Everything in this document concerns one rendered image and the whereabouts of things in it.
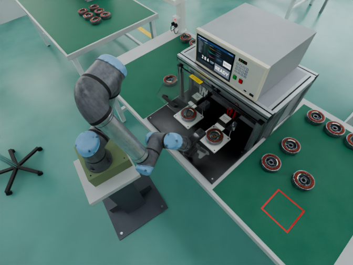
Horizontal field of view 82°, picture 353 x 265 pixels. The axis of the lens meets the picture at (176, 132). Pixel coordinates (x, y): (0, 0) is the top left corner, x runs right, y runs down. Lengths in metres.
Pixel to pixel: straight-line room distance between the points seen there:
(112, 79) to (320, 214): 1.19
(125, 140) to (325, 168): 1.15
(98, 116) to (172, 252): 1.42
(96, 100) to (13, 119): 2.55
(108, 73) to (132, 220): 1.46
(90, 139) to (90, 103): 0.38
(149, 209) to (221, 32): 1.51
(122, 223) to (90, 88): 1.47
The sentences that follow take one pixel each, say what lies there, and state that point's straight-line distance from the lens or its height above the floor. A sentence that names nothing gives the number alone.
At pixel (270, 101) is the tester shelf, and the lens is 1.12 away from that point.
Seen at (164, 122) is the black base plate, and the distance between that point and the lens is 1.41.
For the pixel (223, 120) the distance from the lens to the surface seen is 1.23.
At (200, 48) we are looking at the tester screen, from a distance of 1.20.
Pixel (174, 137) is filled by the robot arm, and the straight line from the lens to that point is 0.90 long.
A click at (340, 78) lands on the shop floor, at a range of 3.42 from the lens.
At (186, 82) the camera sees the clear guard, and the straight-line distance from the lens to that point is 1.23.
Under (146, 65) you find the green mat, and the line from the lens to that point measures 1.90.
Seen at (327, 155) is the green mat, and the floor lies 0.75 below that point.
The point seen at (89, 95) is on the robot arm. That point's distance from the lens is 0.71.
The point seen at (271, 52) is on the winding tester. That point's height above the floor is 1.32.
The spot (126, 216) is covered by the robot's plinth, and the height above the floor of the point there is 0.02.
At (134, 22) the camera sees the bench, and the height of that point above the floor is 0.75.
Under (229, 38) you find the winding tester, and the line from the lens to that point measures 1.11.
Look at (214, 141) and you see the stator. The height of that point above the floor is 0.82.
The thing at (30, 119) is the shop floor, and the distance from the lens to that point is 3.08.
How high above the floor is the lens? 1.90
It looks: 56 degrees down
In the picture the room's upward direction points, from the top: 5 degrees counter-clockwise
